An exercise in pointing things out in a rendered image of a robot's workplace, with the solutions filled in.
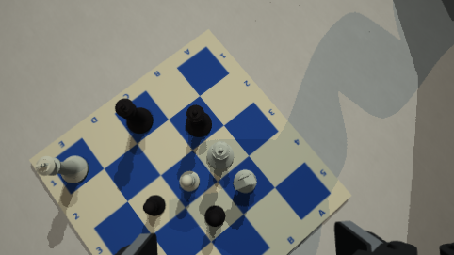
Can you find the white pawn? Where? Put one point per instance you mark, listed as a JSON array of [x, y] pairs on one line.
[[189, 180]]

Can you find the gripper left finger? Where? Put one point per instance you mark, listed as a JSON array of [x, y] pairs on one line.
[[145, 244]]

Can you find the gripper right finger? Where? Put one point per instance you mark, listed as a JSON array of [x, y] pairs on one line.
[[350, 238]]

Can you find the blue and cream chessboard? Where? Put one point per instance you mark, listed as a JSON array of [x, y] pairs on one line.
[[295, 191]]

